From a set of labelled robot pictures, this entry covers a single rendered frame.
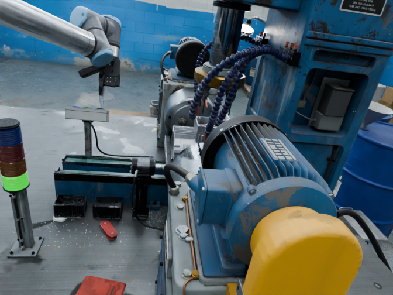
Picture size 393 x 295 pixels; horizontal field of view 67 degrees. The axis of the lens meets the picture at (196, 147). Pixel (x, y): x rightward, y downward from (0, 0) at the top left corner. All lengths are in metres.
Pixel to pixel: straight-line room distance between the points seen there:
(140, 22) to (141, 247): 5.75
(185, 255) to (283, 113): 0.60
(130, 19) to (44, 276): 5.85
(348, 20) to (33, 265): 1.14
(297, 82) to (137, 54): 5.76
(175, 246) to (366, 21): 0.80
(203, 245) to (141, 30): 6.11
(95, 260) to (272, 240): 0.73
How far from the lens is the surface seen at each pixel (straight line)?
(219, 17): 1.01
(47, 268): 1.02
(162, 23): 6.49
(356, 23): 1.01
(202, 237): 0.55
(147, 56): 6.58
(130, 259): 1.01
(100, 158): 1.26
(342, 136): 1.12
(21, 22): 1.03
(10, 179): 0.91
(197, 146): 0.89
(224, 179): 0.45
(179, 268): 0.51
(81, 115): 1.34
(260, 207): 0.40
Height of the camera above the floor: 1.55
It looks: 26 degrees down
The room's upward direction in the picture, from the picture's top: 9 degrees clockwise
